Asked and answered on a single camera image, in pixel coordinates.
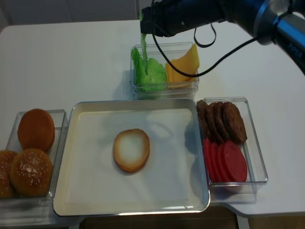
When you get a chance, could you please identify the stacked yellow cheese slices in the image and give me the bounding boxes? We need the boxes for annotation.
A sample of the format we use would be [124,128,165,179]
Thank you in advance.
[165,60,198,89]

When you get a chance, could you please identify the plain brown bun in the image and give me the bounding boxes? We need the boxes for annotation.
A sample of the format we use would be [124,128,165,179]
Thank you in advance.
[17,109,55,153]

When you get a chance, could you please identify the bottom bun half on tray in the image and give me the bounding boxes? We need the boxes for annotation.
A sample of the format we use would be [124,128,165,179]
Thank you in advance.
[113,129,150,173]

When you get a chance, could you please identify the brown patty leftmost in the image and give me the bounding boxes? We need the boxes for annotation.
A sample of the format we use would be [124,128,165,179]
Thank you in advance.
[196,100,212,140]

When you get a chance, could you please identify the white rectangular tray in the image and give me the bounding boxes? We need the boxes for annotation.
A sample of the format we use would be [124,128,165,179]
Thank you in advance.
[53,98,210,216]

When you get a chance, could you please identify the clear bun container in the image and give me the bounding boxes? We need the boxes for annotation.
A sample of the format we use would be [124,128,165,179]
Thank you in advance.
[0,109,70,200]

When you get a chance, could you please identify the brown patty rightmost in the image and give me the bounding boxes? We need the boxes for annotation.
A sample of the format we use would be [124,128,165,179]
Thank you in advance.
[222,102,247,145]

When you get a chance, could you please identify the black cable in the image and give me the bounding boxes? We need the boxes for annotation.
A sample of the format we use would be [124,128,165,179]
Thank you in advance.
[151,0,296,77]

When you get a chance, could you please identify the green lettuce leaf in container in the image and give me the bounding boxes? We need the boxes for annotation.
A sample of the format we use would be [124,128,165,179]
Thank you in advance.
[131,48,146,84]

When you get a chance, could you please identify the red tomato slice front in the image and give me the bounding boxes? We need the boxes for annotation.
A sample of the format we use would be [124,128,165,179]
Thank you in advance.
[221,141,247,182]

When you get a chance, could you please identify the sesame bun front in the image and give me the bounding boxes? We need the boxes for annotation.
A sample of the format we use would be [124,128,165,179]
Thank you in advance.
[10,148,53,197]

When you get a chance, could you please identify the brown patty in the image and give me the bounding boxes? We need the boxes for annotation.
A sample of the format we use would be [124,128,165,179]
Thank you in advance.
[222,102,247,145]
[213,102,232,142]
[205,103,224,145]
[196,100,212,140]

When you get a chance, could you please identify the upright yellow cheese slice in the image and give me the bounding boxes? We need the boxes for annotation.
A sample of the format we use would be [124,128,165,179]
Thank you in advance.
[171,44,200,74]

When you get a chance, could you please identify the clear patty tomato container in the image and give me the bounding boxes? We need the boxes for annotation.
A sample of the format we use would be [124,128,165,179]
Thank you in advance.
[202,97,268,192]

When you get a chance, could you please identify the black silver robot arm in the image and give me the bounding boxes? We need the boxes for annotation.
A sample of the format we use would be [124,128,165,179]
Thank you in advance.
[139,0,305,78]

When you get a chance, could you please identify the green lettuce leaf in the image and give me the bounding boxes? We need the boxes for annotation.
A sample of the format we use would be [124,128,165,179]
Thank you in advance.
[131,48,146,84]
[136,58,167,92]

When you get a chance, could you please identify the sesame bun left edge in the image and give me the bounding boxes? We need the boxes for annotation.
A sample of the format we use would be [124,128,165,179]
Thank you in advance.
[0,150,17,198]

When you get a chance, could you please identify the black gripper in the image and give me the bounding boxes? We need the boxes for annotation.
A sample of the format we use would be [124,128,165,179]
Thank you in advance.
[140,0,225,74]

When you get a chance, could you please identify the clear lettuce cheese container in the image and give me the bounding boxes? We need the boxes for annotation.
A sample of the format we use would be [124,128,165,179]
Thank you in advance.
[130,44,199,100]

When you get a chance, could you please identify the red tomato slice leftmost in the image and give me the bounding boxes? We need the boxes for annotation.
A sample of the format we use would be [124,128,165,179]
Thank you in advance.
[203,138,216,182]

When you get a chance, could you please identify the red tomato slice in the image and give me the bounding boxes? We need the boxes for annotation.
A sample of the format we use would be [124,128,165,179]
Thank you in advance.
[216,144,230,183]
[221,141,247,182]
[203,138,216,182]
[211,142,222,183]

